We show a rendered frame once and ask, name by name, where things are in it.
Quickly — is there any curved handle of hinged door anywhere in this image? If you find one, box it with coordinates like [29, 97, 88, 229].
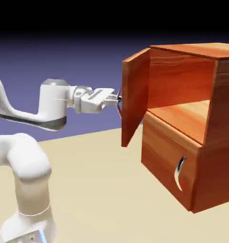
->
[116, 87, 124, 119]

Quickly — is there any wooden cabinet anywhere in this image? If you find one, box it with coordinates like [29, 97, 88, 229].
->
[141, 43, 229, 215]

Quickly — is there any wooden hinged cabinet door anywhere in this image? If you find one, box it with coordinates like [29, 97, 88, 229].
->
[121, 47, 151, 148]

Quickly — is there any wooden closed cabinet door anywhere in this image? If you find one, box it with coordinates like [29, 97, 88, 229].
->
[141, 111, 203, 211]

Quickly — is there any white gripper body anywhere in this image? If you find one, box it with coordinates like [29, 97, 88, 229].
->
[79, 87, 115, 114]

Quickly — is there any curved silver door handle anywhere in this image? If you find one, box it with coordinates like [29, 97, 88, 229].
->
[174, 156, 187, 192]

